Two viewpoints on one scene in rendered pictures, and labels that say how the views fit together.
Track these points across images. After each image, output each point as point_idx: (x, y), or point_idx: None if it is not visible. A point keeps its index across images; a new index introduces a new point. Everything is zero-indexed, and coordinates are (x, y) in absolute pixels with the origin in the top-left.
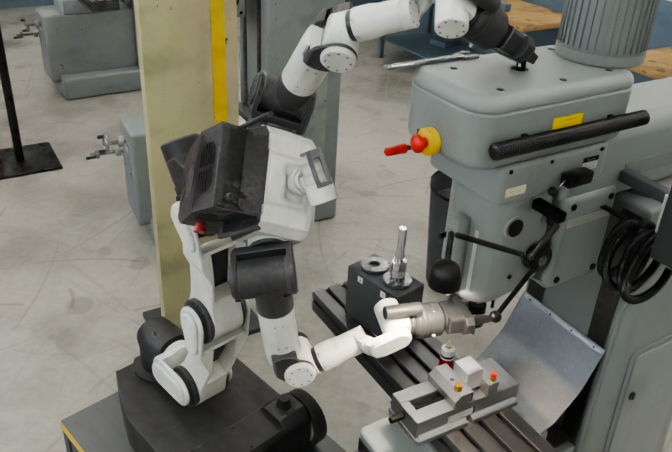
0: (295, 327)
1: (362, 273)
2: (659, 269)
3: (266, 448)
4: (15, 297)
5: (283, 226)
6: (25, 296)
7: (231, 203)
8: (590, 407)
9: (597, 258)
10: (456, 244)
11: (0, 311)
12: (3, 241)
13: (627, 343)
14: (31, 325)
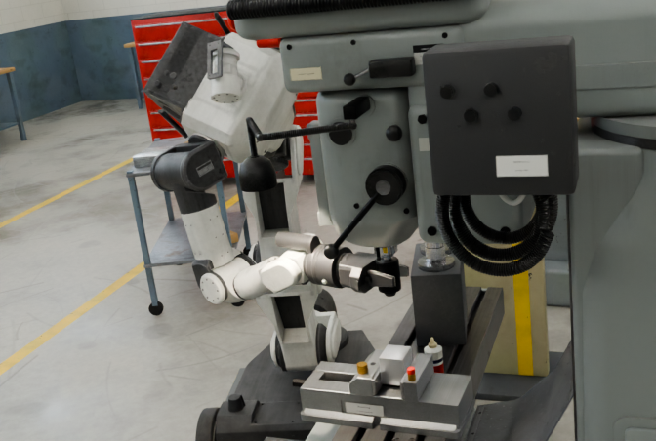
0: (209, 233)
1: (416, 251)
2: (623, 263)
3: (306, 431)
4: (367, 303)
5: (204, 123)
6: (374, 304)
7: (161, 92)
8: None
9: (513, 220)
10: (312, 155)
11: (346, 310)
12: (402, 260)
13: (597, 391)
14: (356, 327)
